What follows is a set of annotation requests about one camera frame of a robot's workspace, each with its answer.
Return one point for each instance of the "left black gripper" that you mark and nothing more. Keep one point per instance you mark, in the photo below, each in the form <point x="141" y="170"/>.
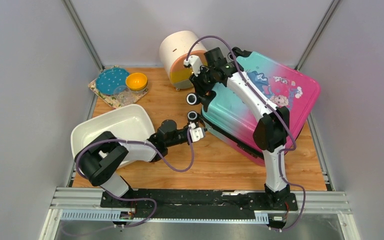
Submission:
<point x="186" y="127"/>

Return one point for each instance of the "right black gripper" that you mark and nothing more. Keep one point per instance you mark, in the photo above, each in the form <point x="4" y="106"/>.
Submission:
<point x="200" y="89"/>

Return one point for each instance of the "pink and teal kids suitcase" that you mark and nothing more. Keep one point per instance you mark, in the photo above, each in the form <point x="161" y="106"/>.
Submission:
<point x="230" y="120"/>

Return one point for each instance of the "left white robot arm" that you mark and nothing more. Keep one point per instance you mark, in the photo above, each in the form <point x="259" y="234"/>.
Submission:
<point x="100" y="159"/>

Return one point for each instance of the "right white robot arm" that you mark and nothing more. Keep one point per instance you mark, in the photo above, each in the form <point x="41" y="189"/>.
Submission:
<point x="272" y="131"/>

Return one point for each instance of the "round pastel drawer cabinet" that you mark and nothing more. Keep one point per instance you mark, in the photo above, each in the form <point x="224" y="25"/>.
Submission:
<point x="173" y="51"/>

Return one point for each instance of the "white plastic basin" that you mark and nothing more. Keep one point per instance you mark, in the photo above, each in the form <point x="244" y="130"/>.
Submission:
<point x="130" y="123"/>

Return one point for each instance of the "yellow bowl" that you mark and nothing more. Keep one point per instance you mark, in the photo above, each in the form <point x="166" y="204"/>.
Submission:
<point x="136" y="81"/>

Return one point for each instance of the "clear glass cup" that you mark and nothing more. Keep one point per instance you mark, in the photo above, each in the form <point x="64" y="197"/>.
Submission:
<point x="124" y="95"/>

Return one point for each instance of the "floral patterned placemat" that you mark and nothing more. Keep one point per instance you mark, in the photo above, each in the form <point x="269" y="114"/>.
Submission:
<point x="110" y="99"/>

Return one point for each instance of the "blue polka dot plate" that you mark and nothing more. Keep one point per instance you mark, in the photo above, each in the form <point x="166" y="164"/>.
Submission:
<point x="110" y="79"/>

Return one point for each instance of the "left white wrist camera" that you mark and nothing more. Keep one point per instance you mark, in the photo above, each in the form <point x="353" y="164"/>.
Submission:
<point x="196" y="132"/>

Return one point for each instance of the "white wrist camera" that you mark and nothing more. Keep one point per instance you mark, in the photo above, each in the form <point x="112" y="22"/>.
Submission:
<point x="196" y="132"/>
<point x="194" y="62"/>

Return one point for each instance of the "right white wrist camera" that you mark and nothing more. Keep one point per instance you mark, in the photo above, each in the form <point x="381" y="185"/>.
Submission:
<point x="194" y="62"/>

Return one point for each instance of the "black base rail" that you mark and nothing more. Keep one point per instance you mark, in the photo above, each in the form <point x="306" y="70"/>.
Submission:
<point x="199" y="204"/>

